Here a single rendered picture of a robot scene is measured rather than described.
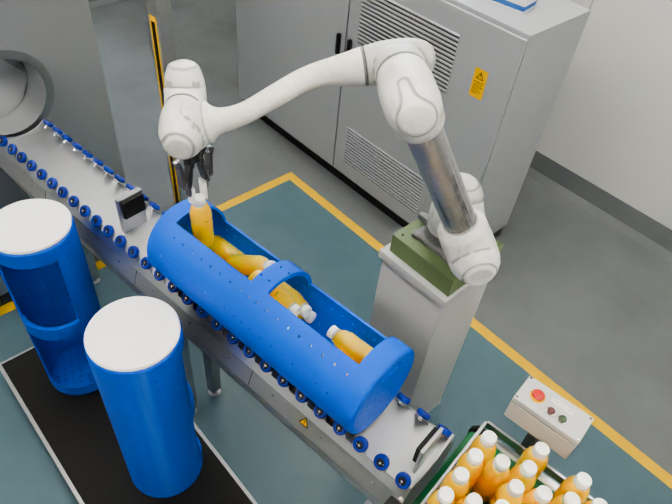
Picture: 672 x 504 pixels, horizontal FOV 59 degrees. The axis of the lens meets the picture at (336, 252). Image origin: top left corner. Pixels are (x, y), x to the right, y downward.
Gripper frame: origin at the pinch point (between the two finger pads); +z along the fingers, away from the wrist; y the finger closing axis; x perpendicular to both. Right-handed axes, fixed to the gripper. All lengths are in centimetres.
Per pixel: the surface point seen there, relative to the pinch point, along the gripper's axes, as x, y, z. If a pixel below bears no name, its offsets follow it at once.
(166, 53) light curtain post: -53, -31, -14
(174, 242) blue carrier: -0.5, 10.2, 14.5
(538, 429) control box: 113, -24, 32
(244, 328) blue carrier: 35.0, 14.0, 21.9
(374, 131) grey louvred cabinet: -53, -166, 78
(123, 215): -40, 5, 32
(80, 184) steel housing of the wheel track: -76, 2, 40
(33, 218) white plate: -57, 29, 29
